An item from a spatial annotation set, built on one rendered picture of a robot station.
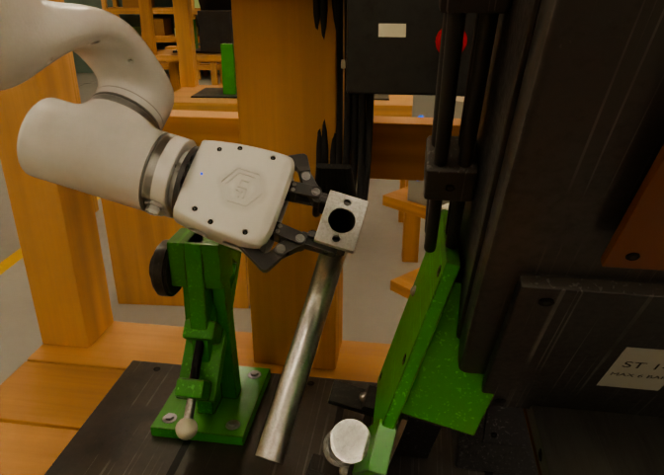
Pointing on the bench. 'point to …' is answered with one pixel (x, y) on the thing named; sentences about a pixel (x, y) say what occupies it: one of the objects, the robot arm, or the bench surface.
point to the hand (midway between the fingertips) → (332, 226)
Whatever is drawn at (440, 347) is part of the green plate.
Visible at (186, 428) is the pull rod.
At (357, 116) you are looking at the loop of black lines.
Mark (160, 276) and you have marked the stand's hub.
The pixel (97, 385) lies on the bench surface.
